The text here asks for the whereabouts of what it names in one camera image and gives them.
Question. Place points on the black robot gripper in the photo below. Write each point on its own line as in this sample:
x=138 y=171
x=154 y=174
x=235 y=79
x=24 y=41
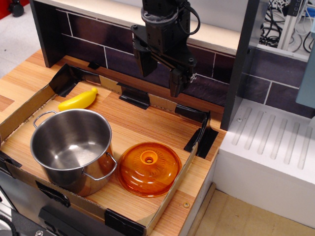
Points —
x=163 y=39

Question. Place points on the stainless steel pot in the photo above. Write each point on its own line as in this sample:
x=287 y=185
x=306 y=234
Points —
x=74 y=149

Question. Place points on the cardboard fence with black tape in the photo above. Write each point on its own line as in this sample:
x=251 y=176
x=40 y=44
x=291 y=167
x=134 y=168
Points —
x=30 y=90

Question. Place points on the yellow plastic banana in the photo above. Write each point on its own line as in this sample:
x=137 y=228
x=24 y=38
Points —
x=80 y=101

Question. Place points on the orange glass lid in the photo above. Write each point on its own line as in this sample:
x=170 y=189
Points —
x=148 y=169

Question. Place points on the white dish drainer sink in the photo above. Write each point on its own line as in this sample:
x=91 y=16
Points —
x=267 y=159

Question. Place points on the black caster wheel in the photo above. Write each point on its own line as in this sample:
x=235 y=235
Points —
x=15 y=8

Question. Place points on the dark grey shelf frame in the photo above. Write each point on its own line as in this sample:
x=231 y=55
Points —
x=97 y=33

